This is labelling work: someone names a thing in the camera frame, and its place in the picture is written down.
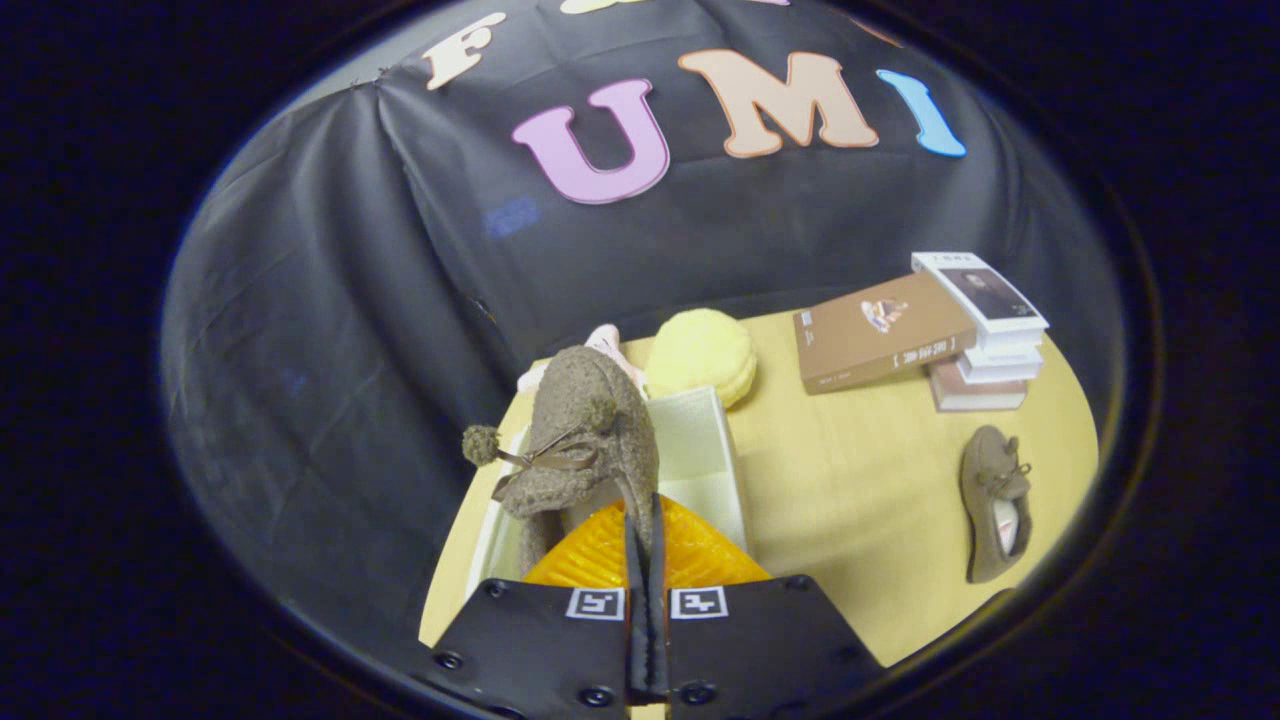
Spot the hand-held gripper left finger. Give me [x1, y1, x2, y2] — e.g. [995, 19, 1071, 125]
[415, 497, 642, 720]

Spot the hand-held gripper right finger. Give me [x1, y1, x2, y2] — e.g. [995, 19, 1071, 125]
[645, 495, 886, 720]

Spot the brown fuzzy shoe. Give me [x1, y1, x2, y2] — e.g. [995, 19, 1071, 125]
[960, 425, 1034, 585]
[462, 345, 661, 579]

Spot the yellow round plush toy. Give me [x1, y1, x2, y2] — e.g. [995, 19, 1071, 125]
[645, 308, 758, 409]

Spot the pink and green plush toy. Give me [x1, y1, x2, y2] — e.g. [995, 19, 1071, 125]
[517, 324, 647, 397]

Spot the pinkish brown book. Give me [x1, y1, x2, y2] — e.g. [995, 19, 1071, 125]
[928, 358, 1029, 413]

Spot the brown cover book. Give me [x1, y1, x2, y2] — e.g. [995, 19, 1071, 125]
[793, 272, 978, 396]

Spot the plain white book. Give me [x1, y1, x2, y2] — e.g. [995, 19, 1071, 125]
[955, 333, 1046, 386]

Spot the black backdrop cloth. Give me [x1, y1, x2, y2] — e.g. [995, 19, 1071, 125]
[160, 0, 1126, 641]

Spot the white book with portrait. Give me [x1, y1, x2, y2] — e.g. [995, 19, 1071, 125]
[910, 250, 1049, 337]

